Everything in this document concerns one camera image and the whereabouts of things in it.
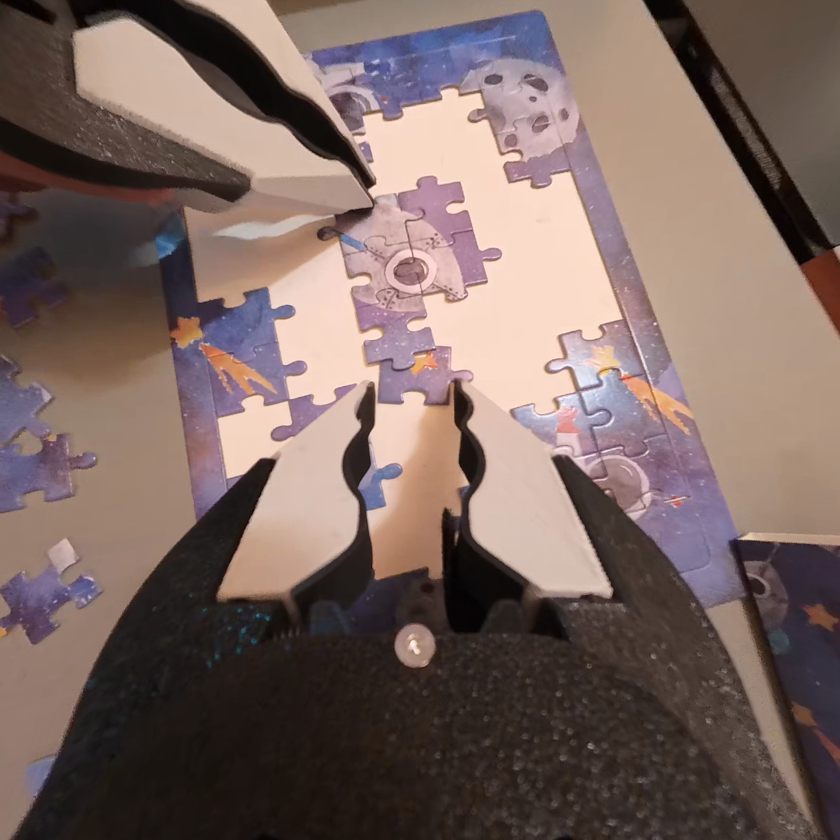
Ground comet print puzzle piece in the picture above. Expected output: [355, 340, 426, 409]
[209, 340, 308, 421]

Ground joined satellite puzzle pieces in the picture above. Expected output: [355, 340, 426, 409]
[341, 176, 504, 311]

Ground space puzzle board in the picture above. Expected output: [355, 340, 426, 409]
[157, 10, 744, 608]

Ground person's left hand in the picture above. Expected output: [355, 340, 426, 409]
[0, 154, 168, 196]

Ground printed puzzle box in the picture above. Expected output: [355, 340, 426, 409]
[730, 533, 840, 840]

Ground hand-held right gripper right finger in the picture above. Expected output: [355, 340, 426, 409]
[454, 379, 614, 631]

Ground pale streaked puzzle piece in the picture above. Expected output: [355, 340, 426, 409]
[317, 196, 413, 280]

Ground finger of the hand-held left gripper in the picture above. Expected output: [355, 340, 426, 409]
[157, 0, 377, 191]
[71, 16, 375, 217]

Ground purple starry puzzle piece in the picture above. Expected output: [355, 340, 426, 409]
[353, 289, 438, 370]

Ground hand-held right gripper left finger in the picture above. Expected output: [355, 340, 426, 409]
[217, 382, 377, 624]

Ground dark blue puzzle piece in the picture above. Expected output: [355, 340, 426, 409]
[196, 287, 298, 358]

